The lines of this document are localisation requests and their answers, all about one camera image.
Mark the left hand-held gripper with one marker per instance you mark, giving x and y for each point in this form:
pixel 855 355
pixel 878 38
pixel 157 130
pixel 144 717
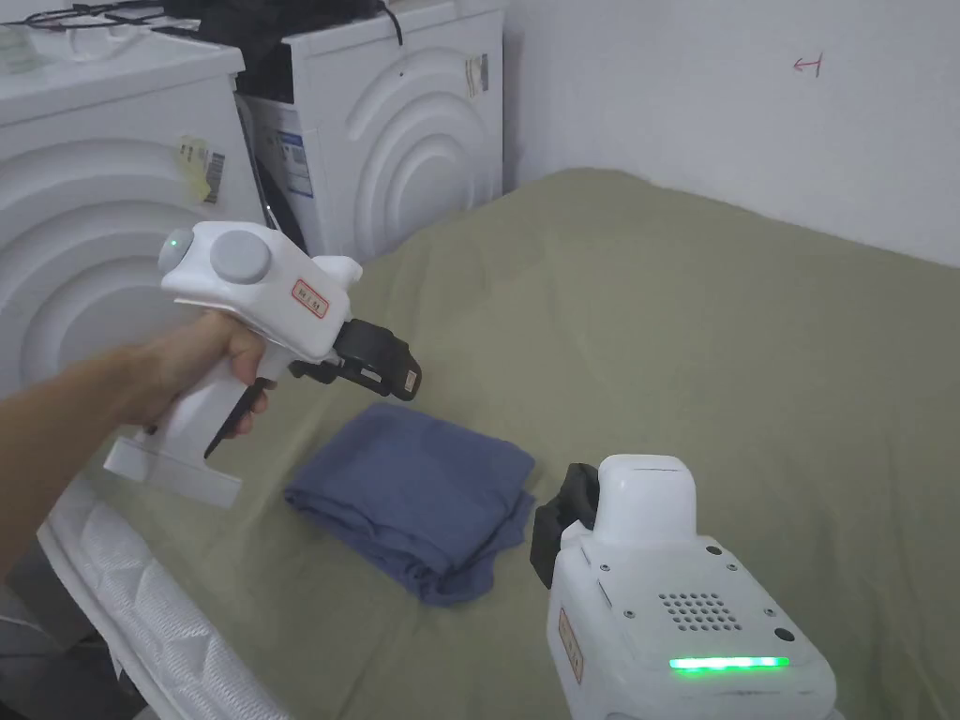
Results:
pixel 300 292

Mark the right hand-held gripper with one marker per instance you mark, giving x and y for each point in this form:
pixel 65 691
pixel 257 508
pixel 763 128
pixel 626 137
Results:
pixel 660 600

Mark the person's left forearm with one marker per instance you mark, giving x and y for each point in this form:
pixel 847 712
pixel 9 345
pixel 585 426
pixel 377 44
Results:
pixel 67 424

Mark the person's left hand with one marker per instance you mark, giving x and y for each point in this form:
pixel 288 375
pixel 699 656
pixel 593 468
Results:
pixel 199 349

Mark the folded dark blue garment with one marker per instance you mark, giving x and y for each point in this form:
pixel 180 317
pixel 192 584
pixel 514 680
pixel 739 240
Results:
pixel 405 487

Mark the white washing machine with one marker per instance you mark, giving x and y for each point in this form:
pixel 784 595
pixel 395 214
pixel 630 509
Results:
pixel 90 195
pixel 405 135

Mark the bed with pale green sheet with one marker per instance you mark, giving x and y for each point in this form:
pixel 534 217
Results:
pixel 675 337

